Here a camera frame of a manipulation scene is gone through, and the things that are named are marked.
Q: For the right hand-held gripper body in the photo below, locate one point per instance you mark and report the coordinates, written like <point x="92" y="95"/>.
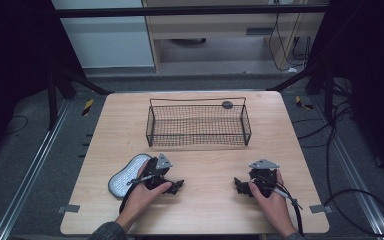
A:
<point x="263" y="176"/>

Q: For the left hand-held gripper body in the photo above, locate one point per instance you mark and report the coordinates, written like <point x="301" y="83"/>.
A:
<point x="158" y="170"/>

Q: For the grey quilted oval pad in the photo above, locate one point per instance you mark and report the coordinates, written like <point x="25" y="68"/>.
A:
<point x="125" y="176"/>

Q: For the person's left hand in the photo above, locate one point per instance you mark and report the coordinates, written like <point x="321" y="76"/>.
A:
<point x="143" y="198"/>

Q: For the person's right hand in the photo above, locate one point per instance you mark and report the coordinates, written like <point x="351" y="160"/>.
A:
<point x="273" y="206"/>

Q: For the round black table grommet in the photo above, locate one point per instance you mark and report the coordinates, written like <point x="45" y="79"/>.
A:
<point x="227" y="104"/>

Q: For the yellow black striped tape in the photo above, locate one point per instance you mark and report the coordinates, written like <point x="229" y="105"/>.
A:
<point x="302" y="103"/>
<point x="87" y="107"/>

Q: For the black metal stand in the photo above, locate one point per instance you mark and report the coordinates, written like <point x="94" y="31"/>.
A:
<point x="329" y="96"/>
<point x="53" y="100"/>

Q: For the white cabinet panel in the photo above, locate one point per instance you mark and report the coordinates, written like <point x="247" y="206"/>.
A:
<point x="106" y="43"/>

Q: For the black curtain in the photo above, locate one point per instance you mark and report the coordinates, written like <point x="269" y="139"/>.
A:
<point x="370" y="66"/>
<point x="16" y="60"/>

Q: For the light wooden desk furniture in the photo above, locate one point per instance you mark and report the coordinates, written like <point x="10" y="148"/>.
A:
<point x="213" y="26"/>

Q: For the grey metal table bracket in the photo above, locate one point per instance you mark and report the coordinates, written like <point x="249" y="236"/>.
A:
<point x="68" y="208"/>
<point x="320" y="209"/>

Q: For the aluminium floor rail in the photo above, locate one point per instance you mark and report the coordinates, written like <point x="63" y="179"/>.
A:
<point x="353" y="166"/>
<point x="30" y="173"/>

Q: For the black horizontal frame bar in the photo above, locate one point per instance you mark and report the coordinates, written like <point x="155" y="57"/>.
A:
<point x="180" y="11"/>

